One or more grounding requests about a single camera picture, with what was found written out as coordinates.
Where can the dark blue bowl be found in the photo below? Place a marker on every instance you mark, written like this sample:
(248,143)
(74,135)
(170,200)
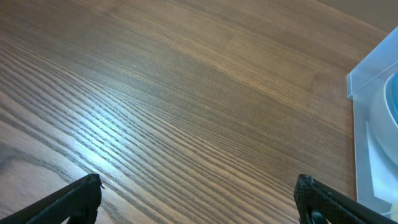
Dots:
(392,96)

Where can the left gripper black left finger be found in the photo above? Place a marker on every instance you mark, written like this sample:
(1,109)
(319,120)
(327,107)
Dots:
(77,203)

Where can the clear plastic storage bin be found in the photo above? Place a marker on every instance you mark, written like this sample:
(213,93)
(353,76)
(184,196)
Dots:
(375,132)

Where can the cream cup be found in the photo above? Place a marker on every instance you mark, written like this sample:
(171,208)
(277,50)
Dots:
(392,213)

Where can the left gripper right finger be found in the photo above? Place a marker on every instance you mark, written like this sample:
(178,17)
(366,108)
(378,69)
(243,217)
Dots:
(319,203)

